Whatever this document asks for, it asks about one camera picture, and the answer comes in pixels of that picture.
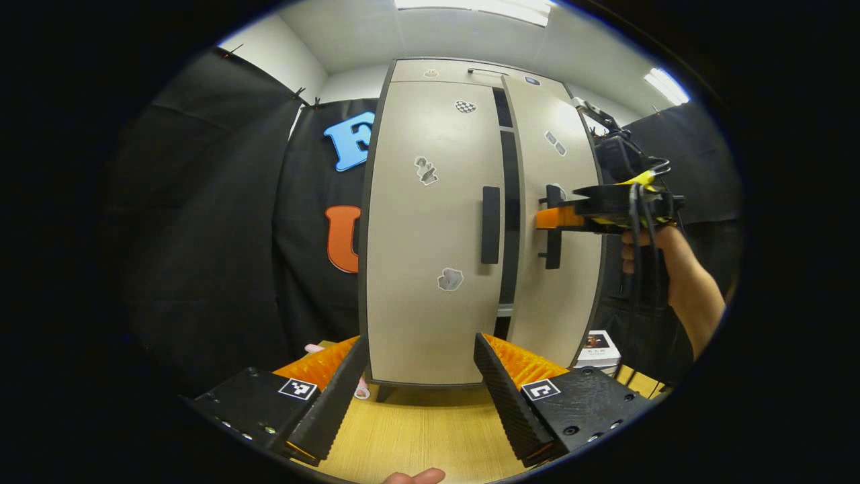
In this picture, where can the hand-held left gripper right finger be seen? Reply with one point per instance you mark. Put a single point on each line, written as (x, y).
(507, 403)

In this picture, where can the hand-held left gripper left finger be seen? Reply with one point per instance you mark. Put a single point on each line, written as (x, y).
(339, 403)

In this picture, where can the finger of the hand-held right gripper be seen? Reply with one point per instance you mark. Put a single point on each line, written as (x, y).
(557, 218)

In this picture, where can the beige double-door shoe cabinet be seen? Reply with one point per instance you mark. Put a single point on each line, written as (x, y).
(510, 202)

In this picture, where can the beige cabinet door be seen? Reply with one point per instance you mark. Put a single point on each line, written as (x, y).
(430, 269)
(571, 302)

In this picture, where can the black backdrop cloth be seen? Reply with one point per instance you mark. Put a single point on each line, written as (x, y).
(222, 235)
(705, 168)

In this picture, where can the small ceiling light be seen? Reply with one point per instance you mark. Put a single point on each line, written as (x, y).
(665, 86)

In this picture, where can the long ceiling light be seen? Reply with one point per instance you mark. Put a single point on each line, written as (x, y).
(470, 8)

